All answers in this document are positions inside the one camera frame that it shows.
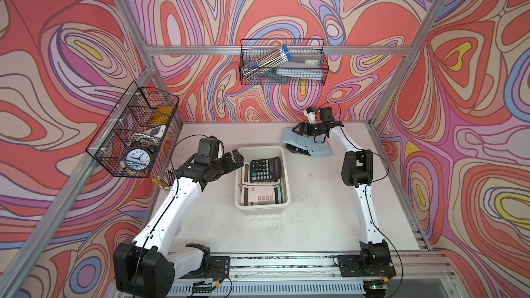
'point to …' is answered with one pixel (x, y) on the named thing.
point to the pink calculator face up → (246, 173)
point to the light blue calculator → (316, 145)
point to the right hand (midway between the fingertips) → (298, 133)
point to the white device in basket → (156, 131)
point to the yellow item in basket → (161, 116)
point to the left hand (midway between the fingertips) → (237, 161)
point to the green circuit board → (202, 287)
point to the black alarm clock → (139, 157)
